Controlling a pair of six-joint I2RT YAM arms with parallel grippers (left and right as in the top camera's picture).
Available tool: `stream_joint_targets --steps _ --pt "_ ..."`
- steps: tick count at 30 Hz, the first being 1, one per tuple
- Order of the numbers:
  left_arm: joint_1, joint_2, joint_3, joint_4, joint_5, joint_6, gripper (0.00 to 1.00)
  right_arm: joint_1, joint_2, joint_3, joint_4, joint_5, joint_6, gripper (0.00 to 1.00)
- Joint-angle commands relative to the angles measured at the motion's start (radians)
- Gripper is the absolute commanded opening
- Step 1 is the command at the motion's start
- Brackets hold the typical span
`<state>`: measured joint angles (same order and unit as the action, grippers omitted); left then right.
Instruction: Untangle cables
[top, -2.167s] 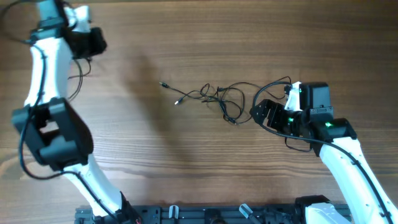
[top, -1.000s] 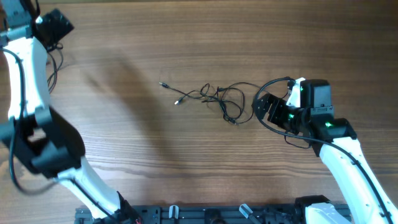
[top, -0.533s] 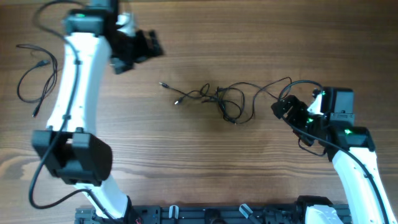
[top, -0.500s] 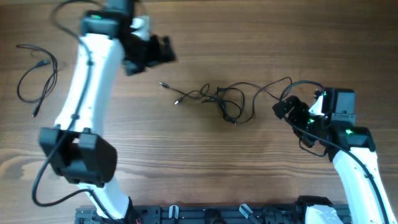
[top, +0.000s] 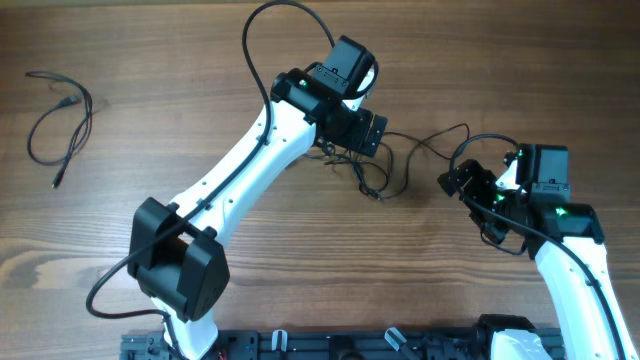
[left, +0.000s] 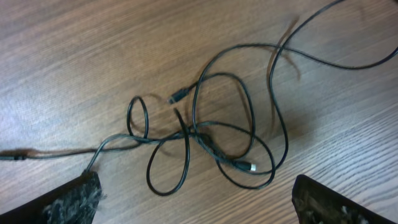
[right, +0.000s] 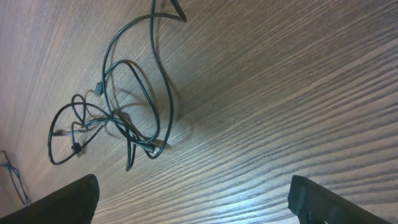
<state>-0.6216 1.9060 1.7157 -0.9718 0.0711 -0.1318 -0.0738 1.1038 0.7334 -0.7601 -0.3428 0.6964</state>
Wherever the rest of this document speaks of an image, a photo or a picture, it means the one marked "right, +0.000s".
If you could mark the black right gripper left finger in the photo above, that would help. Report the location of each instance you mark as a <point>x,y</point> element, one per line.
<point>73,203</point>

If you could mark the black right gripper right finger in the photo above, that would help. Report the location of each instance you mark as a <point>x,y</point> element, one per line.
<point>312,203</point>

